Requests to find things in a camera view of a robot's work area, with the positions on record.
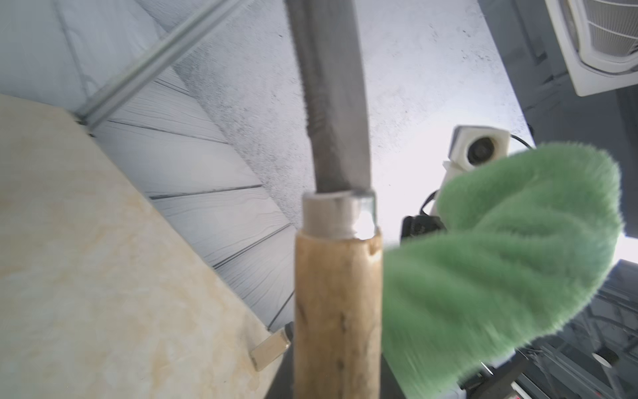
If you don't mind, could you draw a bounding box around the green fluffy rag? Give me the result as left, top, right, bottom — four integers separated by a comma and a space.
382, 143, 624, 398

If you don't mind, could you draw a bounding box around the aluminium frame post right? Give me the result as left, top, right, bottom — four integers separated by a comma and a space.
75, 0, 247, 130

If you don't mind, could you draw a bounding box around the white ceiling air conditioner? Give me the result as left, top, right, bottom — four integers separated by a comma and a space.
545, 0, 637, 97

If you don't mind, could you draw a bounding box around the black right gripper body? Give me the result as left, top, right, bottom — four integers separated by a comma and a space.
400, 191, 445, 242

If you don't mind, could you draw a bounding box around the sickle with wooden handle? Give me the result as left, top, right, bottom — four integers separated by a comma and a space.
286, 1, 383, 398

